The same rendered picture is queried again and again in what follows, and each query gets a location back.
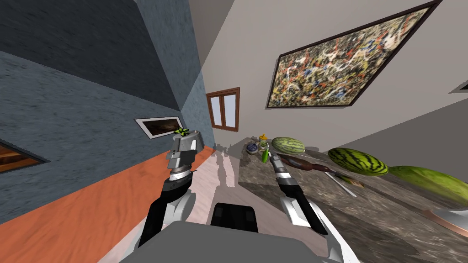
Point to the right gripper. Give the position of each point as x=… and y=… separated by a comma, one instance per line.
x=278, y=164

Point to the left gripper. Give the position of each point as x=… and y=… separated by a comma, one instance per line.
x=184, y=146

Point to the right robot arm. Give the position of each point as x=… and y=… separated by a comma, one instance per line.
x=303, y=208

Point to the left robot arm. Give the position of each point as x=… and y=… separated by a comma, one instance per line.
x=166, y=204

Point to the green bottle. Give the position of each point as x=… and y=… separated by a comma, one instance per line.
x=264, y=156

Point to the pale green watermelon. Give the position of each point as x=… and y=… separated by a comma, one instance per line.
x=288, y=145

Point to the dark brown long utensil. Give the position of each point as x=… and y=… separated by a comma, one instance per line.
x=303, y=164

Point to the yellow-capped bottle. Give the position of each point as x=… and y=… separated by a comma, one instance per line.
x=262, y=140

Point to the blue round jar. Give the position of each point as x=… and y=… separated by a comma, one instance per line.
x=252, y=148

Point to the white-framed dark picture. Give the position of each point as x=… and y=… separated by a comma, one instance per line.
x=159, y=126

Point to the brown-framed window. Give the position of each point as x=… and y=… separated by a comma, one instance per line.
x=223, y=109

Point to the white-bladed knife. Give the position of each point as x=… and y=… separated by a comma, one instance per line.
x=342, y=184

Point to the dark striped watermelon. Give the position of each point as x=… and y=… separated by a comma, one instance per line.
x=356, y=161

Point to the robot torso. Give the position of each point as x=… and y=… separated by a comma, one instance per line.
x=219, y=244

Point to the large speckled dark-framed painting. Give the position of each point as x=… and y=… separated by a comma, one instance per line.
x=340, y=62

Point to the large light green melon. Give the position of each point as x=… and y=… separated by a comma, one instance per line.
x=431, y=182

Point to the dark-framed brown picture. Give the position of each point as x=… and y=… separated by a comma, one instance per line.
x=14, y=159

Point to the grey pan with copper rim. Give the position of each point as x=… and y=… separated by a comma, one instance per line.
x=455, y=219

